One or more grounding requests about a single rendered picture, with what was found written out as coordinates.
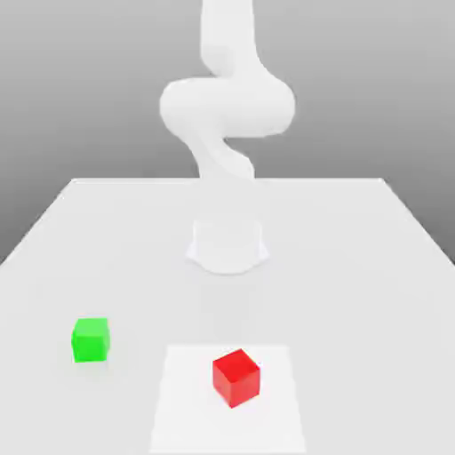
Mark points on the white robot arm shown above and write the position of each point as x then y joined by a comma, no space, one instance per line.
227,106

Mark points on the small red cube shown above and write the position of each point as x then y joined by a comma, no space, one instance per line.
236,377

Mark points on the small green cube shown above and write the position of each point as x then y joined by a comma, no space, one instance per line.
90,340

